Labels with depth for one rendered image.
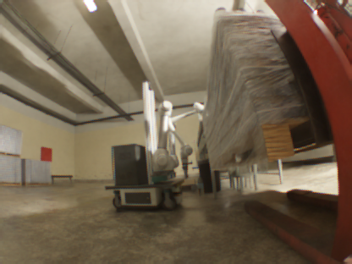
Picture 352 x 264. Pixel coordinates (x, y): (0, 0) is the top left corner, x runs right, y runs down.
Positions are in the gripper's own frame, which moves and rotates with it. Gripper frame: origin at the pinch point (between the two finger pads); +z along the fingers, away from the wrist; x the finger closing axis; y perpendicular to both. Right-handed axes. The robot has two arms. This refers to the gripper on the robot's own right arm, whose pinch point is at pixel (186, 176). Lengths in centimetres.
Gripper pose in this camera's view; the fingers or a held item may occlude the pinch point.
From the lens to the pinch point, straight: 188.1
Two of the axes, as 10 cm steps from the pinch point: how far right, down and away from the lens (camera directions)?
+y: -9.8, 1.5, 1.6
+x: -1.9, -2.1, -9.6
